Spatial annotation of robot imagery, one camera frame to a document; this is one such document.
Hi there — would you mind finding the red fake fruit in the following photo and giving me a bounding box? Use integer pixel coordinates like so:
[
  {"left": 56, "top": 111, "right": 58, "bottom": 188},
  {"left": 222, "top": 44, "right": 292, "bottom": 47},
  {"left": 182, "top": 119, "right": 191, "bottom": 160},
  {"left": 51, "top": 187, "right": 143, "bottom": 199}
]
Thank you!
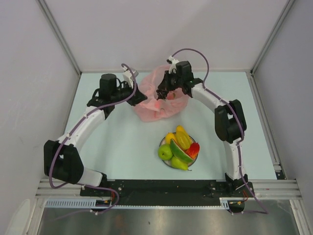
[{"left": 185, "top": 142, "right": 200, "bottom": 160}]

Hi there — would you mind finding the yellow fake banana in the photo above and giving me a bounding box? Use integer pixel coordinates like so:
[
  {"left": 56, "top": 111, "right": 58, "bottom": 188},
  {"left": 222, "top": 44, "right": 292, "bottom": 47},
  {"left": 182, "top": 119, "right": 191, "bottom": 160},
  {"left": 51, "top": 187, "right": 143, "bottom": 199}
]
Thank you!
[{"left": 176, "top": 131, "right": 192, "bottom": 150}]

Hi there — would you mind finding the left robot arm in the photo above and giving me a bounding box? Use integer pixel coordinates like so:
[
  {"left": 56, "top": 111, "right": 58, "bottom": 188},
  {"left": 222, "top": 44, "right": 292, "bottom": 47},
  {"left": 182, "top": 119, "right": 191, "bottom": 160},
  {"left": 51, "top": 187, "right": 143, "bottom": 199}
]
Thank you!
[{"left": 44, "top": 69, "right": 147, "bottom": 196}]

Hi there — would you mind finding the green fake apple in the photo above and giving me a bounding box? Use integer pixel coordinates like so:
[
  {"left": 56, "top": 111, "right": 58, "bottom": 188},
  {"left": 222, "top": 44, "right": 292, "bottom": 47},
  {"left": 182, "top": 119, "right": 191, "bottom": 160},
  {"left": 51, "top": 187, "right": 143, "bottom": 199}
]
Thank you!
[{"left": 158, "top": 144, "right": 173, "bottom": 161}]

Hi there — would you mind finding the white printed plate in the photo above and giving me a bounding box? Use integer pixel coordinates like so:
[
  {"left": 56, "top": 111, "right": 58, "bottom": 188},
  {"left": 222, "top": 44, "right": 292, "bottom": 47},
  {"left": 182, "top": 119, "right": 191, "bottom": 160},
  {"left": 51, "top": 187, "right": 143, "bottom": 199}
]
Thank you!
[{"left": 159, "top": 137, "right": 199, "bottom": 168}]

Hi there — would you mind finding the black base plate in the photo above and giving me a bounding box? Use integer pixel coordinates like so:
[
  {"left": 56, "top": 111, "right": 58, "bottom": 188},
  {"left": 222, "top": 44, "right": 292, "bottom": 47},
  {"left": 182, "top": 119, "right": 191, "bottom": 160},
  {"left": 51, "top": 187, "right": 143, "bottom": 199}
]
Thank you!
[{"left": 80, "top": 179, "right": 255, "bottom": 206}]

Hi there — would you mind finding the pink plastic bag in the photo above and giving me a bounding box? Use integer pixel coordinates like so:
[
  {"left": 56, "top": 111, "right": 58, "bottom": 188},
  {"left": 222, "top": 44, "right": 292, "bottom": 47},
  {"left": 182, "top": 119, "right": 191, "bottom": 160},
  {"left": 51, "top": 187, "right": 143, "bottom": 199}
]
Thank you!
[{"left": 134, "top": 65, "right": 189, "bottom": 122}]

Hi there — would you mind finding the green fake pear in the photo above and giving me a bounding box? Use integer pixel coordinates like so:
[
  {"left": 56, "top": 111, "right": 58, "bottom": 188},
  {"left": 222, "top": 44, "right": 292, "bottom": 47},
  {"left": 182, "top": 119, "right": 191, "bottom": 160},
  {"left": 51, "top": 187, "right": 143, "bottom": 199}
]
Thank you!
[{"left": 171, "top": 157, "right": 190, "bottom": 171}]

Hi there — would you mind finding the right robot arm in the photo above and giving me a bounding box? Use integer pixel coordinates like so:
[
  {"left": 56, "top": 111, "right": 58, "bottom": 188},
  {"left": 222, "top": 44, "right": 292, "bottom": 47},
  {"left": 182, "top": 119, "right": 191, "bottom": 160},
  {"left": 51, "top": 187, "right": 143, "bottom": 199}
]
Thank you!
[{"left": 156, "top": 58, "right": 248, "bottom": 196}]

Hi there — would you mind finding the white cable duct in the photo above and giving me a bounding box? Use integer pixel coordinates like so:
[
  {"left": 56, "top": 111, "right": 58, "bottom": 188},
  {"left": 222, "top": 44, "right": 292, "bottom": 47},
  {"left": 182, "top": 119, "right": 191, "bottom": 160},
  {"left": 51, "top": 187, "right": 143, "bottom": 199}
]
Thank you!
[{"left": 45, "top": 197, "right": 245, "bottom": 210}]

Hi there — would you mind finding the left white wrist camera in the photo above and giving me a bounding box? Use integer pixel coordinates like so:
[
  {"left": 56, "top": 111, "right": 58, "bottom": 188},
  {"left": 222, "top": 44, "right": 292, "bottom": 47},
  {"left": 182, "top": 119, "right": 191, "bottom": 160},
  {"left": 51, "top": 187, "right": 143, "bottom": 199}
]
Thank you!
[{"left": 123, "top": 69, "right": 138, "bottom": 88}]

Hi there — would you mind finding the yellow fake fruit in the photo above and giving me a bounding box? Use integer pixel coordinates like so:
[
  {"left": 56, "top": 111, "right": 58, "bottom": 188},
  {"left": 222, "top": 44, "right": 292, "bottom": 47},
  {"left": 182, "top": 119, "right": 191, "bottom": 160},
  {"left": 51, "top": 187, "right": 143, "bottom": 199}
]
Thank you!
[{"left": 165, "top": 133, "right": 177, "bottom": 144}]

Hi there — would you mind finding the fake watermelon slice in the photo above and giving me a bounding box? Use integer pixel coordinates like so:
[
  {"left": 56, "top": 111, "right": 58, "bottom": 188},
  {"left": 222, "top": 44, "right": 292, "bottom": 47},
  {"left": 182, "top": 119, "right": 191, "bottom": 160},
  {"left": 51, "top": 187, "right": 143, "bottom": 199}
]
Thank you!
[{"left": 170, "top": 139, "right": 194, "bottom": 164}]

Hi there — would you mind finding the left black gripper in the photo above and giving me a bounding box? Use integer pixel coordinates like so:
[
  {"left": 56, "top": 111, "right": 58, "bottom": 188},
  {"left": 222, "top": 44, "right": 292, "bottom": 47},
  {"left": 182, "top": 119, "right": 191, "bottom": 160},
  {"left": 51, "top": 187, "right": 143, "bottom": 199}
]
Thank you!
[{"left": 111, "top": 80, "right": 147, "bottom": 107}]

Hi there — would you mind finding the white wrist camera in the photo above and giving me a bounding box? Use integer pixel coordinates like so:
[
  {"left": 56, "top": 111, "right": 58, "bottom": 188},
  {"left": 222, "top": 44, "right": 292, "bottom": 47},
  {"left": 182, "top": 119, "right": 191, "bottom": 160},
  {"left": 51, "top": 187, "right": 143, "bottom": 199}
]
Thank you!
[
  {"left": 167, "top": 56, "right": 179, "bottom": 74},
  {"left": 123, "top": 69, "right": 138, "bottom": 88}
]

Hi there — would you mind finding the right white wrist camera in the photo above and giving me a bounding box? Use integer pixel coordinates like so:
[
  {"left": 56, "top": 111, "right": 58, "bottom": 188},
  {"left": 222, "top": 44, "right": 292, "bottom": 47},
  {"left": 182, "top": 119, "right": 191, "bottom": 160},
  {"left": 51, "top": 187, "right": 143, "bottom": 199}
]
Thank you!
[{"left": 167, "top": 56, "right": 179, "bottom": 74}]

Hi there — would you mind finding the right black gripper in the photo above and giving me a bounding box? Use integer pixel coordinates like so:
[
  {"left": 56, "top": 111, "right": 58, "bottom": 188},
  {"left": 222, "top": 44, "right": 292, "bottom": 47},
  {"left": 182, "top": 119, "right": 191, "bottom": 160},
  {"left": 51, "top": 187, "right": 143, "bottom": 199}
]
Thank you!
[{"left": 158, "top": 70, "right": 183, "bottom": 92}]

